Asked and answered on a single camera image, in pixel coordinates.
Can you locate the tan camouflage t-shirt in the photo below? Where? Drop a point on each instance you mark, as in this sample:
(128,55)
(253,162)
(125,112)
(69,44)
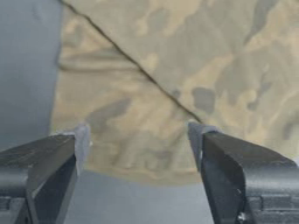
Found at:
(175,58)

